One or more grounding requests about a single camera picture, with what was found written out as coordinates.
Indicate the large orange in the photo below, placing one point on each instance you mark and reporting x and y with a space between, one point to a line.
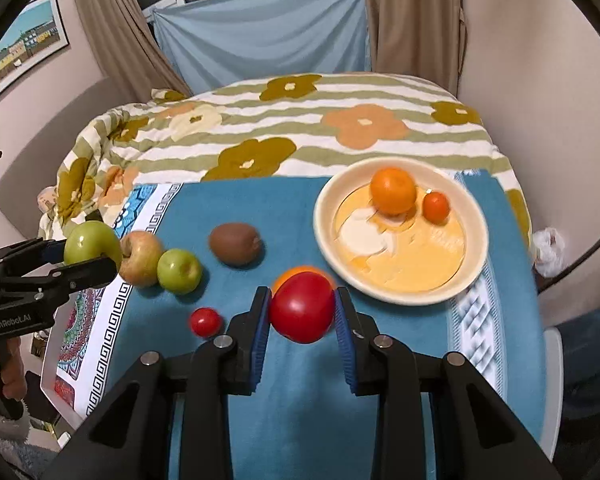
393 191

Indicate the brown kiwi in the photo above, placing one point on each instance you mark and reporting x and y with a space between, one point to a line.
235 243

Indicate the large red tomato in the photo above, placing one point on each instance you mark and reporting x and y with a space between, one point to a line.
303 309

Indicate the small red tomato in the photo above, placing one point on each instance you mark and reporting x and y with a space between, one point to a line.
205 322

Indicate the framed city picture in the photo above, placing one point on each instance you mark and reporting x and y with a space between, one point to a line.
37 33

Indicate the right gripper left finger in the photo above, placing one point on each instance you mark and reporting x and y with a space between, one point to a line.
230 364

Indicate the small green apple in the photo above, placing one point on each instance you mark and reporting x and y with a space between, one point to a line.
179 271

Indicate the white plastic bag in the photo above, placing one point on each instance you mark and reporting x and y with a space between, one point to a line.
549 252

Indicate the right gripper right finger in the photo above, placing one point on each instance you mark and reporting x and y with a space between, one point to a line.
379 365

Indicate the floral striped duvet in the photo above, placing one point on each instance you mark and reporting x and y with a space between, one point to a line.
308 125

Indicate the teal patterned cloth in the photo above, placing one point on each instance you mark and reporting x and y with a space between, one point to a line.
317 346

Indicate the small orange mandarin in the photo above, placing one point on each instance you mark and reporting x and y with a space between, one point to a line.
436 207

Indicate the beige left curtain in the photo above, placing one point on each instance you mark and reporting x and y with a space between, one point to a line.
125 49

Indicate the cream cartoon plate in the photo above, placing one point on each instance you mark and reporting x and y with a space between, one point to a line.
405 259

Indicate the person's left hand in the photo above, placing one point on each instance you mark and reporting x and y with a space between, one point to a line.
12 373

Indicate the light blue sheet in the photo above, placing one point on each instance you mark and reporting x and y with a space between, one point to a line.
213 43

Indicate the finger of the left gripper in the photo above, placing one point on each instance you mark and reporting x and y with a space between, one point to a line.
64 281
29 255

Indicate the beige right curtain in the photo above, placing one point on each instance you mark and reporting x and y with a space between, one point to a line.
423 38

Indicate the beige curtain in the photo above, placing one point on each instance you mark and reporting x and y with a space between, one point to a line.
125 49
423 38

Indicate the red-yellow apple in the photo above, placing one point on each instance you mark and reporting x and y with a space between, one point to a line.
141 253

